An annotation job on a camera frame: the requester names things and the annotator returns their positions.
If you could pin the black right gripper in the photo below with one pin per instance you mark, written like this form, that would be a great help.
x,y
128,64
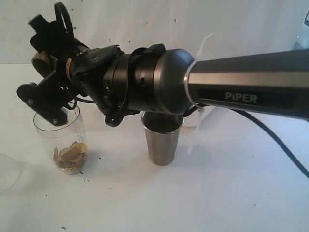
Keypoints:
x,y
80,73

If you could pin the stainless steel cup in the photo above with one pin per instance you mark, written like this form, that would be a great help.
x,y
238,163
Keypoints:
x,y
162,134

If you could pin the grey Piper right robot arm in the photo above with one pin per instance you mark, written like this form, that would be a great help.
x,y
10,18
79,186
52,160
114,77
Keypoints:
x,y
154,79

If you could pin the translucent white plastic container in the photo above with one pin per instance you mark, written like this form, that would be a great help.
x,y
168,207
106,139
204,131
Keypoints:
x,y
9,172

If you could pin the brown wooden cup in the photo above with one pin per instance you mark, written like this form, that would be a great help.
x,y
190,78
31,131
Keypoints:
x,y
55,51

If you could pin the white cable tie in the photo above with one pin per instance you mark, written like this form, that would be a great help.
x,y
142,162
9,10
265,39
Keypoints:
x,y
195,113

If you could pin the clear glass with tea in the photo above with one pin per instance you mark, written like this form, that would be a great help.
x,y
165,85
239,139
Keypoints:
x,y
62,136

